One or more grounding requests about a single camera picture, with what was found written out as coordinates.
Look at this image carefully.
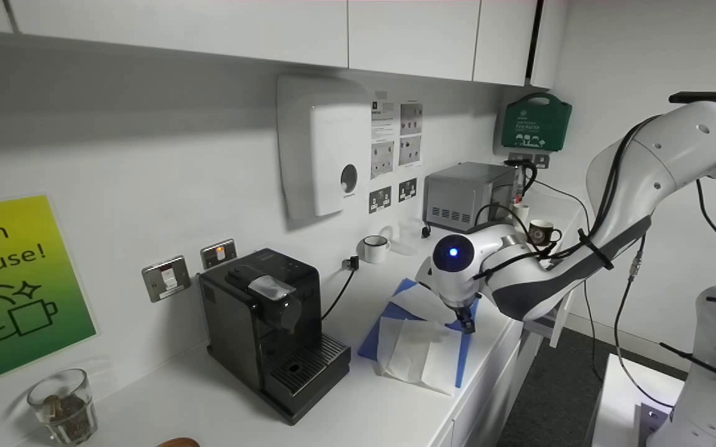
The dark double wall socket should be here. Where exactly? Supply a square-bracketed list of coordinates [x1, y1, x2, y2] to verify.
[395, 176, 421, 207]
[366, 184, 392, 216]

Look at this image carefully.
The grey metal microwave oven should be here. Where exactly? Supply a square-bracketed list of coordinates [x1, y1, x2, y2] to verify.
[421, 161, 523, 239]

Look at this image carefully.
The white base cabinet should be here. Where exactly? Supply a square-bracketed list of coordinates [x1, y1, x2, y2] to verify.
[428, 318, 543, 447]

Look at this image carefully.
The black camera on stand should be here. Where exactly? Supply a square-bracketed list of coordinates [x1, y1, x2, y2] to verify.
[667, 88, 716, 110]

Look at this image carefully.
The small white round cup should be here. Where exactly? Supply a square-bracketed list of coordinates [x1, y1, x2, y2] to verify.
[357, 233, 390, 268]

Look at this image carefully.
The white paper towel dispenser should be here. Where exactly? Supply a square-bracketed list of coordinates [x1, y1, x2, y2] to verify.
[275, 74, 375, 223]

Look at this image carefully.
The instruction sheet with one photo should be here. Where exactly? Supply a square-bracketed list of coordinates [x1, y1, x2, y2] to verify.
[367, 97, 400, 181]

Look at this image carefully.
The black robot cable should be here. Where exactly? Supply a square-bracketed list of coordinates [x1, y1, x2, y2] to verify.
[612, 239, 677, 413]

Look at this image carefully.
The green first aid kit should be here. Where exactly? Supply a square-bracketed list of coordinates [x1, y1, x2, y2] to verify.
[494, 93, 574, 154]

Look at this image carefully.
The blue perforated cloth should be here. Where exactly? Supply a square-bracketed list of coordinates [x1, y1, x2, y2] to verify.
[355, 275, 482, 390]

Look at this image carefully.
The white open drawer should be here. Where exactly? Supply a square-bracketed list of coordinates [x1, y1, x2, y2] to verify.
[523, 313, 577, 351]

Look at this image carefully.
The silver wall socket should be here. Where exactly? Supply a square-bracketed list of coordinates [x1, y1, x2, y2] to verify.
[139, 253, 195, 306]
[198, 236, 239, 270]

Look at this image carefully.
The clear glass cup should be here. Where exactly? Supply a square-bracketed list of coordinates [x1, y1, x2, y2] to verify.
[26, 369, 99, 447]

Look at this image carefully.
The white wall cabinet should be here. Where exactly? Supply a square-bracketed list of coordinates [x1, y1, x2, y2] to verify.
[0, 0, 566, 90]

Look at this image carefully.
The black coffee machine power cable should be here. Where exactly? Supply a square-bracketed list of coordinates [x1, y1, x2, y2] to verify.
[319, 253, 364, 326]

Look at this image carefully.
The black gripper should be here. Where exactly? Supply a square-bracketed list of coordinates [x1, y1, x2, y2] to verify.
[449, 298, 482, 336]

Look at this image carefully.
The white paper towel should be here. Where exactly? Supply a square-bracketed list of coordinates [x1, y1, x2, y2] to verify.
[374, 313, 463, 398]
[390, 283, 466, 334]

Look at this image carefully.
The black appliance cable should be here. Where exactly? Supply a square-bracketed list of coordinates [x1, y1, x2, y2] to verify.
[505, 157, 543, 207]

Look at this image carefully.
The instruction sheet with two photos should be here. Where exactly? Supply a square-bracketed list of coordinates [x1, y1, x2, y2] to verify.
[395, 99, 425, 169]

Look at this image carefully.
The green yellow poster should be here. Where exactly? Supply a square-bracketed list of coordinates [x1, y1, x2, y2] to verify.
[0, 193, 99, 393]

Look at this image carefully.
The white robot base table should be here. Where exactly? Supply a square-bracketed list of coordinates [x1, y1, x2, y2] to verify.
[591, 352, 697, 447]

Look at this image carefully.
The black coffee machine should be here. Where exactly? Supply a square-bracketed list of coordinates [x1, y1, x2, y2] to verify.
[196, 246, 354, 427]

